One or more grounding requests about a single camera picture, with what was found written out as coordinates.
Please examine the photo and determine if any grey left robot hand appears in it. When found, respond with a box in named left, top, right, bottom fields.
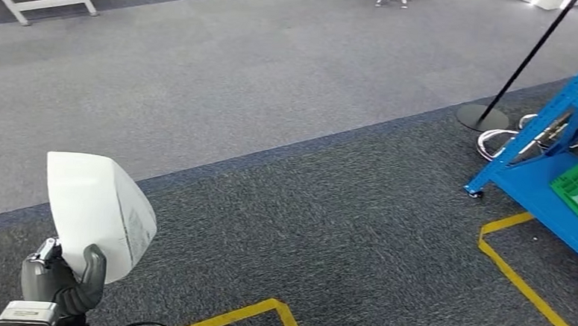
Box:
left=18, top=236, right=109, bottom=319

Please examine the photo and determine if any blue metal shelf rack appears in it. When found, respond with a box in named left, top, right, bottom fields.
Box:
left=460, top=35, right=578, bottom=271

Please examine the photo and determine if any yellow floor tape rectangle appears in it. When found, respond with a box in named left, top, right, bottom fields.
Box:
left=473, top=209, right=578, bottom=326

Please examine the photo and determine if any black stanchion pole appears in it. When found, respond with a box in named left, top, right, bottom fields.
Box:
left=455, top=0, right=578, bottom=137

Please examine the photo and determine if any white furniture base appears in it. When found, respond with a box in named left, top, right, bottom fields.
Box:
left=512, top=0, right=578, bottom=13

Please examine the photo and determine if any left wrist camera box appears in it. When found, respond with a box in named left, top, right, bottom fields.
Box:
left=0, top=299, right=63, bottom=326

